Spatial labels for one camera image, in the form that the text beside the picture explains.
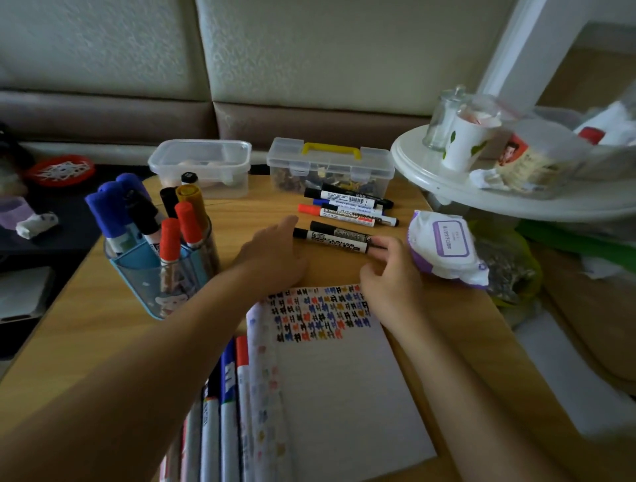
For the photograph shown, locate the person's right hand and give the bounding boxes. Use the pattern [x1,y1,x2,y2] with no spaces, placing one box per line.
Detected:
[359,235,424,335]

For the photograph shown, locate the person's left hand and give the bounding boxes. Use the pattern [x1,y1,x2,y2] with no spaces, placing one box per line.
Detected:
[231,215,309,299]

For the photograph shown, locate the person's left forearm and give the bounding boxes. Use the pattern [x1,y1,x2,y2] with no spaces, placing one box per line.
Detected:
[0,268,264,482]

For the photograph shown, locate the person's right forearm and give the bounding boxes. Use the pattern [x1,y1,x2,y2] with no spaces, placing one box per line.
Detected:
[385,310,577,482]

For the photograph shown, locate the black marker with white label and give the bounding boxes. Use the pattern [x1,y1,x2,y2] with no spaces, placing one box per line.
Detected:
[292,227,372,254]
[303,187,384,210]

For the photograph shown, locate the red cap whiteboard marker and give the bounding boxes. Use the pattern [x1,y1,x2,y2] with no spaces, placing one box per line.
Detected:
[297,203,377,228]

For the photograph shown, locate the all black marker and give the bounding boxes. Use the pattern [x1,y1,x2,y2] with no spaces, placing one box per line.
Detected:
[310,220,374,244]
[321,183,395,210]

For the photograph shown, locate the blue cap whiteboard marker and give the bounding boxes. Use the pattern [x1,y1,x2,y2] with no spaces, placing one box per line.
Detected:
[312,198,399,227]

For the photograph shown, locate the white purple wet wipes pack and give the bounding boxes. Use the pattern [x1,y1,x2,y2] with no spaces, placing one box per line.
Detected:
[407,210,491,290]

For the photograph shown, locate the clear plastic lidded container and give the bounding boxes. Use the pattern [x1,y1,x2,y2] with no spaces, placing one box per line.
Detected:
[147,138,252,200]

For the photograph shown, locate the white pad with colourful marks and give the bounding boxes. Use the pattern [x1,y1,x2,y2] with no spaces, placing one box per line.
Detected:
[245,283,438,482]

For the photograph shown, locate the yellow green plastic bag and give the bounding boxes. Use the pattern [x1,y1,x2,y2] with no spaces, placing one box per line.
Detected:
[468,218,544,310]

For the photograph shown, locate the bunch of assorted upright markers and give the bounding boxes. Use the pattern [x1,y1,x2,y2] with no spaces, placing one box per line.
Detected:
[84,171,219,294]

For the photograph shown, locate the white round side table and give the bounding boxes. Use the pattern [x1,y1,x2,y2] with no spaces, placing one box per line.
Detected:
[391,123,636,223]

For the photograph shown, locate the crumpled white tissue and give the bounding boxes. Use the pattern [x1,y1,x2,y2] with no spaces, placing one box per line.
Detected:
[468,167,513,192]

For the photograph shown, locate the blue plastic pen holder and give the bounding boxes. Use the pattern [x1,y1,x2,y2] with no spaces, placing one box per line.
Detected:
[104,217,220,320]

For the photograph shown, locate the white paper cup green leaves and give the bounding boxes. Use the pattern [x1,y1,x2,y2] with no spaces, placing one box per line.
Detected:
[441,106,503,173]

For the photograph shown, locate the clear glass jar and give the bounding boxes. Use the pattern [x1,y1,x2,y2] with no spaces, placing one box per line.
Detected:
[423,84,469,152]

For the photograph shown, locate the beige padded bench backrest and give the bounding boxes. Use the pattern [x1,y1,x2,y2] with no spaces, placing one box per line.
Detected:
[0,0,518,152]

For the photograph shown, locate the red capped marker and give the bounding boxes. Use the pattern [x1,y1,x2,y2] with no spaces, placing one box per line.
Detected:
[234,336,255,482]

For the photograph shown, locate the blue capped marker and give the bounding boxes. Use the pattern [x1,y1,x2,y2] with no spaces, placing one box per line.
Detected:
[220,340,240,482]

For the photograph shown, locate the instant noodle cup in wrap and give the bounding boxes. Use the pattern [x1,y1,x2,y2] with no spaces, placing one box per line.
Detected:
[494,118,593,200]

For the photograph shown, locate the black capped marker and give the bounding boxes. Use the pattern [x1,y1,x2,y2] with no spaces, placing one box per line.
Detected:
[200,366,222,482]

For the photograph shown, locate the black low table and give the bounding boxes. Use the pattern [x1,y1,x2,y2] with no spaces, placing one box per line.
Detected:
[0,164,156,271]

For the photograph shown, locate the red plate with white pattern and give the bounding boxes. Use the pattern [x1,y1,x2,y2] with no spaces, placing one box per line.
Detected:
[24,154,96,189]

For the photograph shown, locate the white barrel marker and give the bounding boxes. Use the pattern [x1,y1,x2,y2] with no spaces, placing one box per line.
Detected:
[180,391,203,482]
[158,431,183,482]

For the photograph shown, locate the small white toy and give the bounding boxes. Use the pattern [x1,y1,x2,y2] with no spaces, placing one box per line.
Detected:
[15,212,60,240]

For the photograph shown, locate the pale purple cup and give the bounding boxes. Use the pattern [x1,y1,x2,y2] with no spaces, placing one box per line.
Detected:
[0,196,36,231]

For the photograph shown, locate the grey flat box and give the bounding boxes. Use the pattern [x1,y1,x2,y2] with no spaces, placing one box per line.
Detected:
[0,266,54,324]

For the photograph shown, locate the clear plastic bag with items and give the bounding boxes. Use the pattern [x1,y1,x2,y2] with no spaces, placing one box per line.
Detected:
[536,97,636,182]

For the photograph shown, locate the clear box with yellow handle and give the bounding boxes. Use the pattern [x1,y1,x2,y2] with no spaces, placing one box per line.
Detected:
[266,137,396,200]

